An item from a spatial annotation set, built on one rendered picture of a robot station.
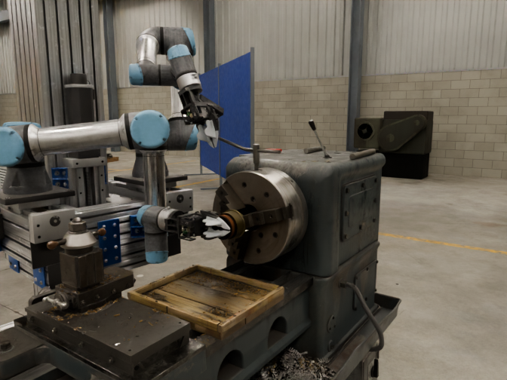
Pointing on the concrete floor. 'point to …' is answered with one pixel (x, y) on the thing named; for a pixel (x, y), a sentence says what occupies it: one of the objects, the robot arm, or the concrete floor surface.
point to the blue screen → (217, 90)
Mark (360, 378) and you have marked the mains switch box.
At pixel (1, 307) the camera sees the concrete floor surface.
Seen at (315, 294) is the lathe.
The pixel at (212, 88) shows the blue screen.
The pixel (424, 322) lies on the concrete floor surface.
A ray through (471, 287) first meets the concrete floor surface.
